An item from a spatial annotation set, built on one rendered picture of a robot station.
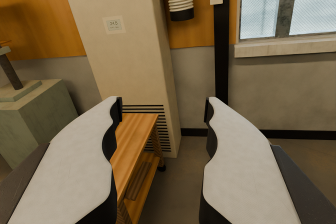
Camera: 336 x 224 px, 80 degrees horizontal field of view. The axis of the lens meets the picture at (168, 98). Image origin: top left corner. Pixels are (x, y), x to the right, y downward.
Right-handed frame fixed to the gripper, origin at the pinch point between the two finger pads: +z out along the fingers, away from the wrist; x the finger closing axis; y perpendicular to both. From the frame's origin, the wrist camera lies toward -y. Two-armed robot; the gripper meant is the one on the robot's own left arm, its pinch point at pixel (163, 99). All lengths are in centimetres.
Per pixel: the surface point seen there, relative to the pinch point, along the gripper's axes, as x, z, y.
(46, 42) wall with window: -104, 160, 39
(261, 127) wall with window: 80, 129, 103
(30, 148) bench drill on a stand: -105, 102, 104
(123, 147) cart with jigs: -25, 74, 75
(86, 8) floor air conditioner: -50, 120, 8
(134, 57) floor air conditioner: -23, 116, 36
